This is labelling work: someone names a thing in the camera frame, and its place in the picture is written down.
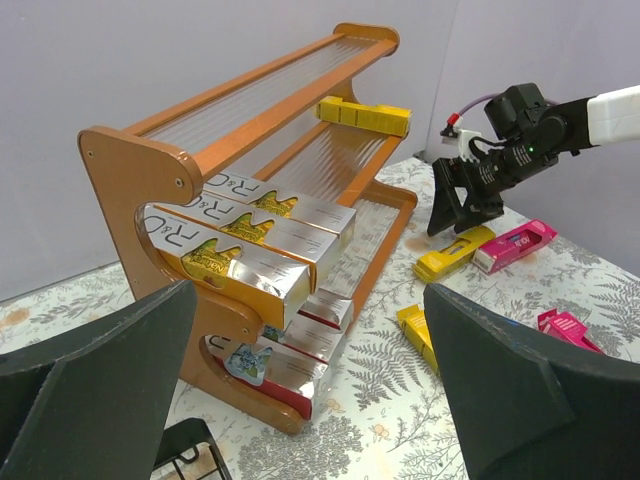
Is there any pink Be You toothpaste box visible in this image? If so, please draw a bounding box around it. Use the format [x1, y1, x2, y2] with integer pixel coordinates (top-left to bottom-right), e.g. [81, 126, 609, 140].
[472, 219, 557, 275]

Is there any white gold R&O box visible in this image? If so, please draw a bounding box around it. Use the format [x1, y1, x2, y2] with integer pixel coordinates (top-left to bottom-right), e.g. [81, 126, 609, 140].
[171, 192, 341, 291]

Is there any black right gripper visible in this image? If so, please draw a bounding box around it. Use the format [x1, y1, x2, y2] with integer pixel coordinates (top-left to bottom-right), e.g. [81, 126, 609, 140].
[427, 144, 558, 237]

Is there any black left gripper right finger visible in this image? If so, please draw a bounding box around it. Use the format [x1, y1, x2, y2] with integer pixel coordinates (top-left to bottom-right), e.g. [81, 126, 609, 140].
[423, 283, 639, 479]

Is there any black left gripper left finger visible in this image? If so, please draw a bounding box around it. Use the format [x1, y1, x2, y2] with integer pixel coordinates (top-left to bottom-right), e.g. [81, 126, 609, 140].
[1, 281, 197, 479]

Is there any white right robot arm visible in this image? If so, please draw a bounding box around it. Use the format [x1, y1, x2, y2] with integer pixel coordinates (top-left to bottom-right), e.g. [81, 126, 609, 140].
[427, 83, 639, 236]

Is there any yellow Be You toothpaste box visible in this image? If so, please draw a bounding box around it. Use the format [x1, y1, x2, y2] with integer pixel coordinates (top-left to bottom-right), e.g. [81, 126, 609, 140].
[396, 305, 439, 375]

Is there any small pink toothpaste box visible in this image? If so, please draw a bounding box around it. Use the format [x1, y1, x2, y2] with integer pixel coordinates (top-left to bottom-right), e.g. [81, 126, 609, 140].
[537, 309, 603, 354]

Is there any orange gold toothpaste box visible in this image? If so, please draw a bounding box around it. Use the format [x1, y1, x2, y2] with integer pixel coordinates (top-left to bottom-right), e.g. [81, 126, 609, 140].
[204, 172, 357, 249]

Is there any silver R&O Ice Mint box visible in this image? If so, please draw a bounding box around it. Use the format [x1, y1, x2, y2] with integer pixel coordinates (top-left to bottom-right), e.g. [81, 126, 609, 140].
[299, 289, 354, 332]

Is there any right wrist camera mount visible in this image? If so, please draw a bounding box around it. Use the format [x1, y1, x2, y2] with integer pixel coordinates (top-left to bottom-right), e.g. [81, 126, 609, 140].
[440, 113, 481, 162]

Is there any silver red R&O box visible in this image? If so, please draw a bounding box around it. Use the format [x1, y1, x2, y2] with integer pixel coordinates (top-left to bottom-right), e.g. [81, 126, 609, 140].
[262, 315, 346, 364]

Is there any silver gold R&O box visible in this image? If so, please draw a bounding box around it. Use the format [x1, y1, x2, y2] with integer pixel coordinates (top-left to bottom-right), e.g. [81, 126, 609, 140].
[144, 205, 311, 329]

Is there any black wire dish rack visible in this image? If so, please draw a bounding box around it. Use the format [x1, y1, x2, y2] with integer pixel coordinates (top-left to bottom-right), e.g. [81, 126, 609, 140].
[152, 417, 232, 480]

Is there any wooden three-tier shelf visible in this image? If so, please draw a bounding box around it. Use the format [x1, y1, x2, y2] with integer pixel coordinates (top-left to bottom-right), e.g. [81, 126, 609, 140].
[77, 22, 419, 435]

